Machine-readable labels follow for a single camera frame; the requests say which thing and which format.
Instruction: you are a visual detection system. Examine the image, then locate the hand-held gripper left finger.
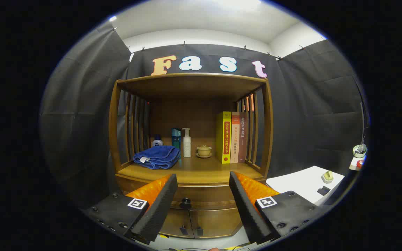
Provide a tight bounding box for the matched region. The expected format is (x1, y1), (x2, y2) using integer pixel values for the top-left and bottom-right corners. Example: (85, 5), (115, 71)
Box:
(82, 174), (178, 245)

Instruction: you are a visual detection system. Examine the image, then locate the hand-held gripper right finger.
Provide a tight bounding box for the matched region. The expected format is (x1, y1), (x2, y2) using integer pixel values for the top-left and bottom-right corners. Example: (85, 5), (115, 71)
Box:
(229, 171), (322, 245)

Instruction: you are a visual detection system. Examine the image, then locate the wooden drawer with black knob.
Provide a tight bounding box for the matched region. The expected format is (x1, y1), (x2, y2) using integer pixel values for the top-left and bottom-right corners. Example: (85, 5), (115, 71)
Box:
(117, 176), (267, 211)

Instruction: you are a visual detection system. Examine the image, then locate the wooden cabinet door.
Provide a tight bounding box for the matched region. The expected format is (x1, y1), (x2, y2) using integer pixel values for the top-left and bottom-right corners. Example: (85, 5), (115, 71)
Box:
(159, 208), (194, 239)
(189, 208), (242, 239)

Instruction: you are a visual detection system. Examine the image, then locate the white side cabinet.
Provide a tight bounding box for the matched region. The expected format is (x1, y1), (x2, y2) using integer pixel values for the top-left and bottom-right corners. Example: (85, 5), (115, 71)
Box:
(266, 166), (345, 205)

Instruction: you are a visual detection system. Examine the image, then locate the wooden cabinet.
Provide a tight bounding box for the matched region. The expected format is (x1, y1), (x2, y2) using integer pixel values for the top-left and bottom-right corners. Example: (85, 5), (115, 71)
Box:
(109, 73), (274, 239)

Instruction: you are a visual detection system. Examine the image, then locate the blue folded towel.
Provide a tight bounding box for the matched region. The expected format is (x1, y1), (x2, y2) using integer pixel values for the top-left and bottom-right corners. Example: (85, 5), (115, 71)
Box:
(133, 145), (181, 170)

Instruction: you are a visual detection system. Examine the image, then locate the white pump bottle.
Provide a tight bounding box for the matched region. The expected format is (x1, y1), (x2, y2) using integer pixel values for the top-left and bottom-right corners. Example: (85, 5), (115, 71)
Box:
(182, 128), (192, 158)

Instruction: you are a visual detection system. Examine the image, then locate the brown book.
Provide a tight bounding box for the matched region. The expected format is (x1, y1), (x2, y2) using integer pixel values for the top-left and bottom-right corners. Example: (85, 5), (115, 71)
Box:
(238, 112), (248, 163)

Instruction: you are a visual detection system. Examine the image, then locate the orange and white book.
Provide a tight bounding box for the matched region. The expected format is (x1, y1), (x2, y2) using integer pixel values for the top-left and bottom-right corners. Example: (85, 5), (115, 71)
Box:
(230, 112), (240, 163)

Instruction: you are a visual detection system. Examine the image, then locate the yellow lidded tea cup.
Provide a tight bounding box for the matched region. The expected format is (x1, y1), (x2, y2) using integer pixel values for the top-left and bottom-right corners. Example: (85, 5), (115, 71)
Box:
(196, 145), (213, 159)

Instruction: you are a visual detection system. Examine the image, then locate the yellow book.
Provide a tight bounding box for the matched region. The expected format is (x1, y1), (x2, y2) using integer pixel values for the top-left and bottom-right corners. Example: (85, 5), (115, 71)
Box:
(216, 112), (232, 164)

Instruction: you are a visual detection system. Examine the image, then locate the teal blue bottle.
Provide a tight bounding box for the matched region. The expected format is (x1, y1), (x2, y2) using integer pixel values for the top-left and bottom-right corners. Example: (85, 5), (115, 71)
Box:
(172, 128), (182, 150)

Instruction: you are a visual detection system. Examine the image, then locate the black backdrop cloth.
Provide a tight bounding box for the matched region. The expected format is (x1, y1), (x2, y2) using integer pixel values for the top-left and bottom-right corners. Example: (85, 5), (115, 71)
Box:
(40, 21), (367, 210)

